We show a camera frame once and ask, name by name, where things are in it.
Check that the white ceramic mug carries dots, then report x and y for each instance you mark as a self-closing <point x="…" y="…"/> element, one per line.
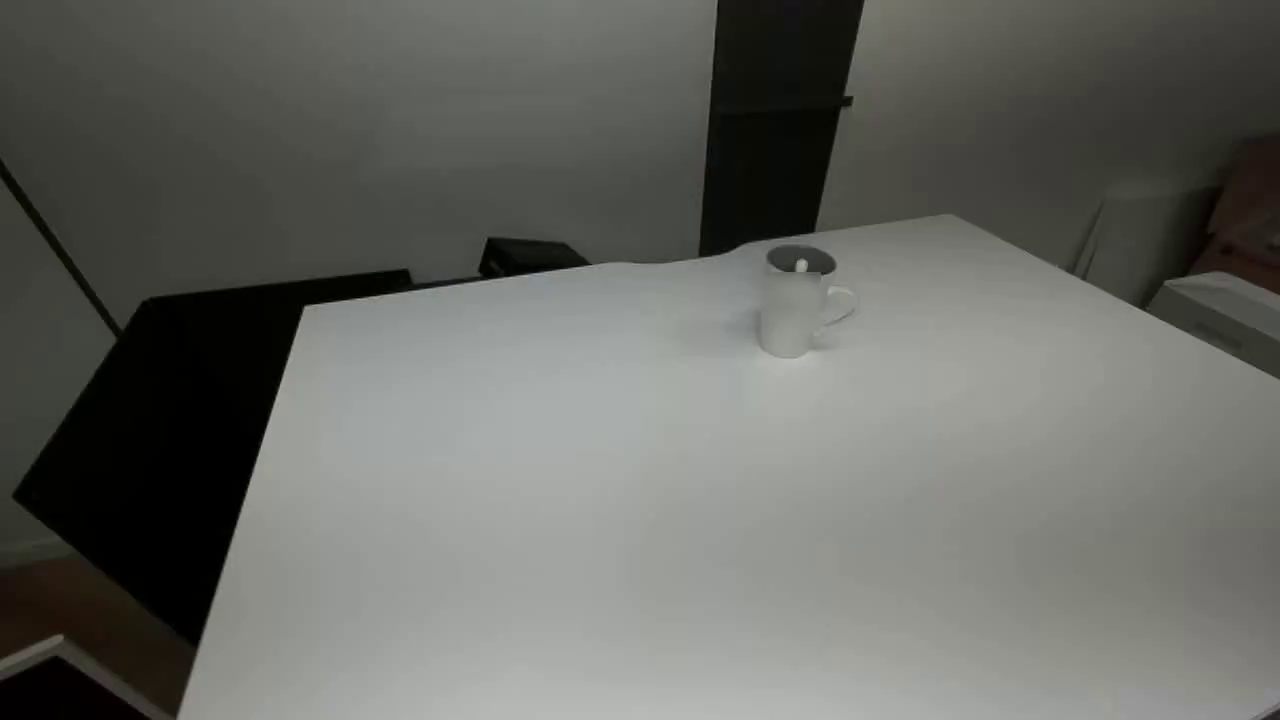
<point x="786" y="321"/>

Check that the grey marker pen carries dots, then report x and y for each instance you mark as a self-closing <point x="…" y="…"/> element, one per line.
<point x="800" y="267"/>

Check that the black chair back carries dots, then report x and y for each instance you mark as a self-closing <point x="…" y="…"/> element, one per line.
<point x="527" y="254"/>

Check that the black vertical pillar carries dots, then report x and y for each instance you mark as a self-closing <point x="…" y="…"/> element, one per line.
<point x="773" y="133"/>

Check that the white flat box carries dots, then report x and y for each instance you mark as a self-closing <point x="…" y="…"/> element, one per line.
<point x="1224" y="314"/>

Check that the thin black pole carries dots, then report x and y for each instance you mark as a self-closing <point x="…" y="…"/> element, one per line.
<point x="62" y="250"/>

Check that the brown cardboard box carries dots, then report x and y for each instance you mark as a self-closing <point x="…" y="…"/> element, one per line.
<point x="1249" y="215"/>

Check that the white floor frame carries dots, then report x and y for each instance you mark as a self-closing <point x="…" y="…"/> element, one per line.
<point x="80" y="664"/>

